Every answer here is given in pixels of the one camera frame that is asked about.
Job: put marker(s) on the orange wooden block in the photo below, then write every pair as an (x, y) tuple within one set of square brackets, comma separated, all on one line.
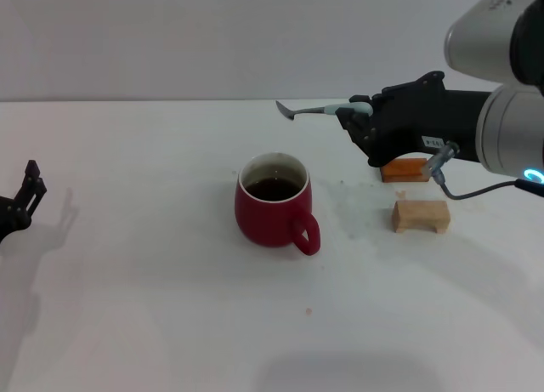
[(404, 168)]

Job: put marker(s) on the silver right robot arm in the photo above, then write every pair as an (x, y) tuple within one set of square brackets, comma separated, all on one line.
[(510, 120)]

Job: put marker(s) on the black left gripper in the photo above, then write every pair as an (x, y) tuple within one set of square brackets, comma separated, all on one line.
[(6, 215)]

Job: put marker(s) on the red ceramic coffee cup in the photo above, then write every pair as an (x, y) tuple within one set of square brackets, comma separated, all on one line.
[(263, 222)]

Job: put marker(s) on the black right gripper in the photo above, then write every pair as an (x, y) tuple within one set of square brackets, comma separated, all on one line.
[(408, 120)]

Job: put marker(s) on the light wooden spoon rest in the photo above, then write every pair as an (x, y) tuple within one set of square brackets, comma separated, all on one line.
[(418, 213)]

